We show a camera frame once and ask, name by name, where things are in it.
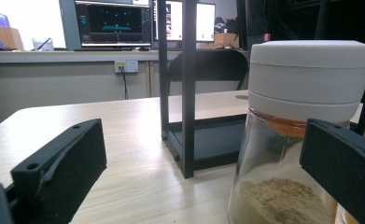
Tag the monitor with white screen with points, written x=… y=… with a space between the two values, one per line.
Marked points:
x=205 y=21

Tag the clear plastic container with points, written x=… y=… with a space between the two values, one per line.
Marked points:
x=41 y=45

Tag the long grey wall desk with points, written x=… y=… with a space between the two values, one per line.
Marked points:
x=62 y=56

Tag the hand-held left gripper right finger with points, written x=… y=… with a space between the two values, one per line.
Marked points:
x=345 y=168

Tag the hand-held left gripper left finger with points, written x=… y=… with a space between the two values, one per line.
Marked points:
x=62 y=174

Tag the monitor with dark screen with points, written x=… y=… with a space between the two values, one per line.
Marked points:
x=115 y=25

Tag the white-lidded glass jar beige powder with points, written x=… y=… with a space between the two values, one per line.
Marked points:
x=311 y=68

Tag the white wall socket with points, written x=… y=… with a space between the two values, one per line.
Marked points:
x=130 y=66

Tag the black metal rack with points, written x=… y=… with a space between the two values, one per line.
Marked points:
x=189 y=93

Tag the brown cardboard box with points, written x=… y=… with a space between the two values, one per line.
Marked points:
x=6 y=37
x=225 y=40

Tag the black bags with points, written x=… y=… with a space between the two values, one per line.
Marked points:
x=225 y=25

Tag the dark curtain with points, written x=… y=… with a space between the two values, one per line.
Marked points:
x=342 y=18

